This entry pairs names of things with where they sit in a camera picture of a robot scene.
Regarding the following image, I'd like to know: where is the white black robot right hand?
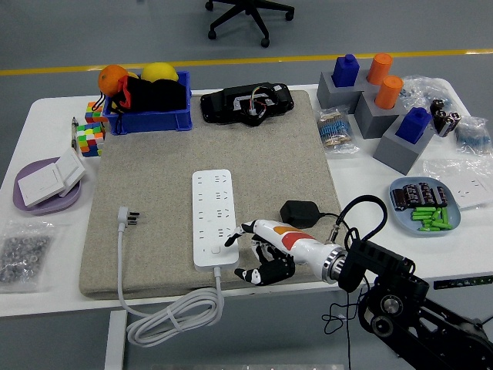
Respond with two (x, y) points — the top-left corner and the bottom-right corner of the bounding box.
(224, 218), (332, 287)

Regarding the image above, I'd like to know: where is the black plug with cord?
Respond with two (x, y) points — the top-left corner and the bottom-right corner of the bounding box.
(280, 200), (367, 370)

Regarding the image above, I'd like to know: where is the white power strip with cord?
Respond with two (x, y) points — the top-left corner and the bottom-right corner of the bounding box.
(116, 168), (240, 348)

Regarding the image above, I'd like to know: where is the light blue plate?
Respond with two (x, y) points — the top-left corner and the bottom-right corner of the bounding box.
(387, 176), (462, 237)

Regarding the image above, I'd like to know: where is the bag of striped resistors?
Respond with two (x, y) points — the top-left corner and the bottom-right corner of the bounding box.
(315, 107), (361, 155)

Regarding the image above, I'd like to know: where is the grey square block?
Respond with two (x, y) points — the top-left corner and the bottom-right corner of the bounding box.
(316, 71), (371, 115)
(372, 115), (436, 175)
(353, 92), (407, 140)

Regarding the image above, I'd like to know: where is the grey-brown mat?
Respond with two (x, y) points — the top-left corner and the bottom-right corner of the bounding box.
(79, 90), (347, 301)

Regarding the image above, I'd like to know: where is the blue square peg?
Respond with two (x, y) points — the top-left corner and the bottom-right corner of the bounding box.
(331, 53), (361, 88)
(395, 106), (433, 146)

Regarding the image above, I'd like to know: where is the black table control panel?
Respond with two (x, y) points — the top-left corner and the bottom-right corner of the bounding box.
(433, 274), (493, 290)

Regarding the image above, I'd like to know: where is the orange cylinder peg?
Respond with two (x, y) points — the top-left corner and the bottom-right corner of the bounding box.
(366, 52), (394, 86)
(374, 75), (404, 110)

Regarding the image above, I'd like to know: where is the blue plastic bin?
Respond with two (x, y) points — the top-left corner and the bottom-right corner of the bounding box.
(102, 70), (193, 136)

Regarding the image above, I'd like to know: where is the black pouch red trim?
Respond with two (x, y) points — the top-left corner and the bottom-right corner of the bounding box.
(92, 75), (188, 116)

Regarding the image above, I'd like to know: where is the white table leg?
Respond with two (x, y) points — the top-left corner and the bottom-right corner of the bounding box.
(103, 310), (128, 370)

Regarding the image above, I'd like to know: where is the yellow lemon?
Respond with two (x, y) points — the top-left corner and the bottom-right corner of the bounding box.
(140, 62), (180, 82)

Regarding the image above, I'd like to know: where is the large colourful puzzle cube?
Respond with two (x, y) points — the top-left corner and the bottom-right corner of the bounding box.
(75, 122), (107, 158)

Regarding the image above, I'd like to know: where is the black office chair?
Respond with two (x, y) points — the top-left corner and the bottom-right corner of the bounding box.
(204, 0), (296, 49)

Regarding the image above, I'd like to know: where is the small colourful puzzle cube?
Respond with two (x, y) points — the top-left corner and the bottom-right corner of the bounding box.
(84, 100), (109, 124)

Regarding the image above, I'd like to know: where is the orange fruit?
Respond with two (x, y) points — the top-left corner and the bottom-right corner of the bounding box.
(97, 64), (130, 97)

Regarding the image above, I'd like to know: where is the purple plate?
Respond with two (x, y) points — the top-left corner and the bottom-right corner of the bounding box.
(12, 156), (83, 216)

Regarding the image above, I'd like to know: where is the bag of metal nuts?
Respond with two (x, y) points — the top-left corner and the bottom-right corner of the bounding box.
(0, 220), (65, 294)

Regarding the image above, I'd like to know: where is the black electronic device with wires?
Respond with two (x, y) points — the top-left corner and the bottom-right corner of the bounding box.
(200, 82), (296, 127)

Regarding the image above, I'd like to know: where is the white wall socket panel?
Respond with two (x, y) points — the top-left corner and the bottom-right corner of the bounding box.
(448, 177), (492, 209)

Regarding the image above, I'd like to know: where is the white wall switch panel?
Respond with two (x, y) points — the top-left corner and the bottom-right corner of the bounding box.
(17, 163), (66, 207)
(53, 148), (86, 197)

